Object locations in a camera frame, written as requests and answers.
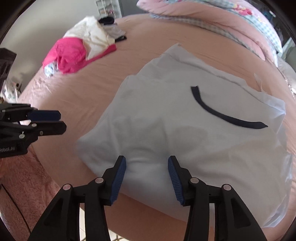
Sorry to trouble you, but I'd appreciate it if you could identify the white storage rack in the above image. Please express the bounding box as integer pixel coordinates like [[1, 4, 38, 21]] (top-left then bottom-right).
[[95, 0, 122, 19]]

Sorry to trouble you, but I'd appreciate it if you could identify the folded pink checked quilt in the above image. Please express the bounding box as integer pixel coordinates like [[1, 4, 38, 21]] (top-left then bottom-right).
[[136, 0, 284, 68]]

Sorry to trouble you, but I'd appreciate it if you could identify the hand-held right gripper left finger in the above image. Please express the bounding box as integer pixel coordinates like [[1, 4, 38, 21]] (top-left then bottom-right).
[[28, 155, 127, 241]]

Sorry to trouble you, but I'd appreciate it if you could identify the black cable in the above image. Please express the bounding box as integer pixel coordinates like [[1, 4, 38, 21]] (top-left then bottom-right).
[[0, 183, 31, 233]]

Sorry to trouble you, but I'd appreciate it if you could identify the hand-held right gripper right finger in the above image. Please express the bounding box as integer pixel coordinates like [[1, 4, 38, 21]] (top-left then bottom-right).
[[167, 155, 269, 241]]

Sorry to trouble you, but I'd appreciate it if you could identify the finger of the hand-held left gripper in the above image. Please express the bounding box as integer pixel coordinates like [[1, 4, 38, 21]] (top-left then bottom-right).
[[0, 121, 67, 144], [0, 104, 62, 121]]

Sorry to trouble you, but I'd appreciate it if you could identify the blue white patterned cloth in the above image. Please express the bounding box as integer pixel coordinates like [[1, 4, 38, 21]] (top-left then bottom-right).
[[43, 61, 59, 77]]

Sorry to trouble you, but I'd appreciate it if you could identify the hot pink garment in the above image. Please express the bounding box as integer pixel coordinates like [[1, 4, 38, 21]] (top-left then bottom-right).
[[43, 37, 117, 75]]

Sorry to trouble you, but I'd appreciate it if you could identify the dark navy garment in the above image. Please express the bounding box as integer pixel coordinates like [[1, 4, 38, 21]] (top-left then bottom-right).
[[98, 16, 115, 25]]

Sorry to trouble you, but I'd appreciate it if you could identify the pink fluffy rug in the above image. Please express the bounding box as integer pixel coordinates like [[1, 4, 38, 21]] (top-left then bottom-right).
[[0, 150, 117, 241]]

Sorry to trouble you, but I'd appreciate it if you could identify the light blue navy-collar shirt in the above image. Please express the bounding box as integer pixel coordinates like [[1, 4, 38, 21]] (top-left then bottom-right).
[[74, 43, 293, 229]]

